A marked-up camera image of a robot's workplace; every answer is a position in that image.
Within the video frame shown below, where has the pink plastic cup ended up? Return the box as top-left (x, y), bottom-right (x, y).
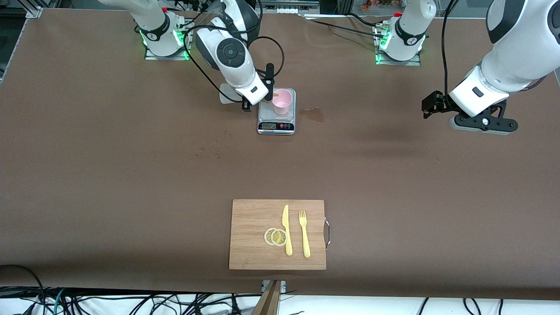
top-left (271, 89), bottom-right (293, 116)

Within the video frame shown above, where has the silver digital kitchen scale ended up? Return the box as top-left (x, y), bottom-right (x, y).
top-left (257, 87), bottom-right (297, 135)

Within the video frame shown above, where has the brown liquid spill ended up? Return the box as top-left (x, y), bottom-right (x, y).
top-left (299, 107), bottom-right (325, 123)

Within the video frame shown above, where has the white power strip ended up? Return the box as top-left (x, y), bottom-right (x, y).
top-left (256, 1), bottom-right (320, 14)

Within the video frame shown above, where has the bamboo cutting board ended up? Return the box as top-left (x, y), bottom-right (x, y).
top-left (229, 199), bottom-right (327, 270)

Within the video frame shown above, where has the red orange printed package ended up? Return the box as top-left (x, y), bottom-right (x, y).
top-left (361, 0), bottom-right (394, 12)

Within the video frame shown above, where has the yellow plastic knife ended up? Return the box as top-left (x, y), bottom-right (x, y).
top-left (282, 204), bottom-right (293, 256)

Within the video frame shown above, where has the yellow plastic fork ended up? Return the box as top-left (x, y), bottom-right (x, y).
top-left (299, 210), bottom-right (311, 258)

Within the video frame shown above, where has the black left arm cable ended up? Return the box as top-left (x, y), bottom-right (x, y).
top-left (441, 0), bottom-right (461, 97)

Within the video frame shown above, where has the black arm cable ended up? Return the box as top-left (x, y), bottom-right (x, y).
top-left (441, 0), bottom-right (461, 97)
top-left (184, 24), bottom-right (286, 104)

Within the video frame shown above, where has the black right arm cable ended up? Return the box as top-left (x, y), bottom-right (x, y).
top-left (184, 24), bottom-right (286, 104)

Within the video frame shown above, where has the thick black cable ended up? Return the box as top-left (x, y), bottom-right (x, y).
top-left (300, 13), bottom-right (379, 38)

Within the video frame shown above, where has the wooden post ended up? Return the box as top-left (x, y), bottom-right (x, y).
top-left (252, 280), bottom-right (281, 315)

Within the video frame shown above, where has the aluminium frame profile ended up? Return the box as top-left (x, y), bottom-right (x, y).
top-left (24, 0), bottom-right (44, 19)

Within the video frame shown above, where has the teal cable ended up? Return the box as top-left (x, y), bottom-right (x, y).
top-left (42, 288), bottom-right (66, 315)

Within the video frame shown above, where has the black cable loop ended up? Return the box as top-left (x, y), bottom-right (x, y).
top-left (0, 264), bottom-right (45, 315)

